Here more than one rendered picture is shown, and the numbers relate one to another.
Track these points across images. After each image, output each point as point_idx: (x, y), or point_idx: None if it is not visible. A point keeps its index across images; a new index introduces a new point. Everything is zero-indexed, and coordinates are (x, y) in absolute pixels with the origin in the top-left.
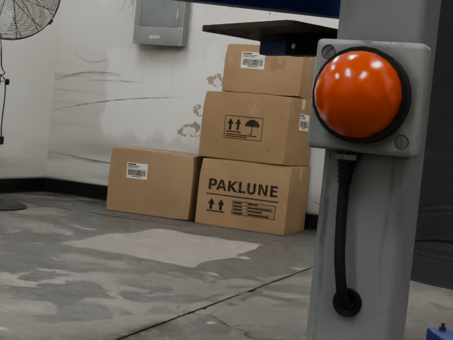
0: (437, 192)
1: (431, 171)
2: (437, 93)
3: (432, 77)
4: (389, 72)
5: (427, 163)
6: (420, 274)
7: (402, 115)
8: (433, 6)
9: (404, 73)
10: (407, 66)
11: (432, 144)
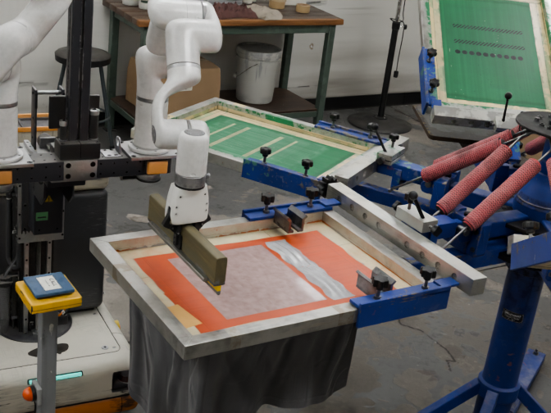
0: (140, 382)
1: (139, 376)
2: (140, 357)
3: (54, 388)
4: (29, 394)
5: (138, 374)
6: (138, 401)
7: (33, 400)
8: (48, 379)
9: (34, 393)
10: (36, 392)
11: (139, 369)
